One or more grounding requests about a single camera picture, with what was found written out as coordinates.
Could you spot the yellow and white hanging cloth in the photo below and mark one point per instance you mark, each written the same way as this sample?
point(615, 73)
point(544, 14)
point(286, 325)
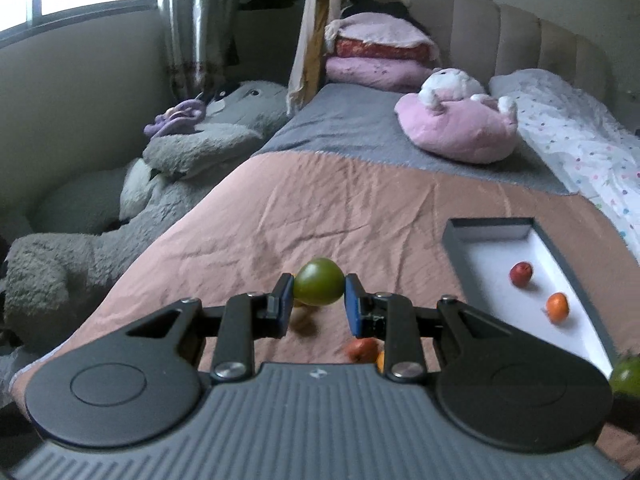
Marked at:
point(312, 50)

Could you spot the pink rabbit plush cushion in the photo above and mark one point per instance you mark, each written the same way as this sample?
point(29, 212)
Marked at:
point(450, 130)

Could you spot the black and white plush toy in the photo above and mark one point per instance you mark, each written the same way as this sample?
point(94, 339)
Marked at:
point(375, 7)

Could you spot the grey blanket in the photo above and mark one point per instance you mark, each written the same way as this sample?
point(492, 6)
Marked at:
point(350, 125)

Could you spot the patterned curtain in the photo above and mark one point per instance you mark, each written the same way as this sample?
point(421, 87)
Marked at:
point(200, 20)

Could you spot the pink dotted bed cover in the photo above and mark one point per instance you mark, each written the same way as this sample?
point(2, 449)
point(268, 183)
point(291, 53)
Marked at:
point(250, 200)

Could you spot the red apple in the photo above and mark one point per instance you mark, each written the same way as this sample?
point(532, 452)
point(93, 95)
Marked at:
point(521, 274)

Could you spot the red floral pillow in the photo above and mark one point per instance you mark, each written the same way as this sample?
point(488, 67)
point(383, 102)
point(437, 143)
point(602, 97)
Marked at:
point(375, 49)

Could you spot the large tangerine with stem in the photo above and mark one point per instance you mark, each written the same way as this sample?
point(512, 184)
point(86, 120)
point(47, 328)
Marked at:
point(362, 350)

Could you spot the black cloth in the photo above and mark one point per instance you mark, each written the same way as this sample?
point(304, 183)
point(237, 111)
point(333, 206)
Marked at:
point(270, 0)

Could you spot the small green plum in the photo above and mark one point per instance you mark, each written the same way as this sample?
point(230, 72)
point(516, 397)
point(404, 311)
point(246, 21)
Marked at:
point(319, 282)

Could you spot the grey box with white inside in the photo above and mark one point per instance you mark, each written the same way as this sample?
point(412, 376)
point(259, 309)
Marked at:
point(500, 260)

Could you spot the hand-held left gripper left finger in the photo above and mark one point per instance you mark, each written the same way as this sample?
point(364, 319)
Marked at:
point(285, 305)

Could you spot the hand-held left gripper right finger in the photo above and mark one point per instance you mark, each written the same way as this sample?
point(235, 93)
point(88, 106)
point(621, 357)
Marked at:
point(352, 305)

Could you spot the green tomato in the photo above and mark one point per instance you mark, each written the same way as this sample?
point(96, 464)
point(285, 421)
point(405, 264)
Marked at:
point(627, 377)

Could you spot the beige padded headboard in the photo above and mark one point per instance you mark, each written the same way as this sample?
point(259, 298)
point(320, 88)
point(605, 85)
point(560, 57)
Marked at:
point(500, 35)

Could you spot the purple plush toy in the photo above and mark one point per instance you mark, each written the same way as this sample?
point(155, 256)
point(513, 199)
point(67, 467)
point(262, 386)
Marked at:
point(175, 115)

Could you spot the large grey plush toy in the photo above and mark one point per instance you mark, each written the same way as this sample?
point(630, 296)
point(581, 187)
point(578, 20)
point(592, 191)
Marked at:
point(200, 135)

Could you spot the white polka dot duvet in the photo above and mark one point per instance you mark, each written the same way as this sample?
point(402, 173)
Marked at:
point(575, 125)

